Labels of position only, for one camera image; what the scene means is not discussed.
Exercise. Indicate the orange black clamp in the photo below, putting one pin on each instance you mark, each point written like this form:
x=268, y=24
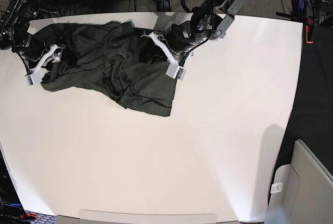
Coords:
x=309, y=29

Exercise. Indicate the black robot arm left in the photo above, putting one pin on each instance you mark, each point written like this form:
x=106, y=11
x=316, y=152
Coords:
x=208, y=22

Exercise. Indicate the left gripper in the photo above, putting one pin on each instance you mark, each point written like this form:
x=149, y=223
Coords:
x=180, y=40

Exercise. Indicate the blue handled tool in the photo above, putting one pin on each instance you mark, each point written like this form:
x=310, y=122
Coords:
x=300, y=4

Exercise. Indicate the orange black box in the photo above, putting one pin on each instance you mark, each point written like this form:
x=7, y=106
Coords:
x=12, y=210

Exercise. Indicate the beige plastic bin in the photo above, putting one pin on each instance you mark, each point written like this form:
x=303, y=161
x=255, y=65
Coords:
x=301, y=191

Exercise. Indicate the green long-sleeve shirt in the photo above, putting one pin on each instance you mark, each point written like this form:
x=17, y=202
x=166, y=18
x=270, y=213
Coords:
x=109, y=59

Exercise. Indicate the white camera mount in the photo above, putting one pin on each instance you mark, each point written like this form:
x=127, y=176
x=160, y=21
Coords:
x=39, y=65
x=175, y=71

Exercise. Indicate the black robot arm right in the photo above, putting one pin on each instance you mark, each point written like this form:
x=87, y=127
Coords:
x=15, y=22

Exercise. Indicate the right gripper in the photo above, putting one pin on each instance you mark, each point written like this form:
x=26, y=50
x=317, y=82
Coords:
x=31, y=49

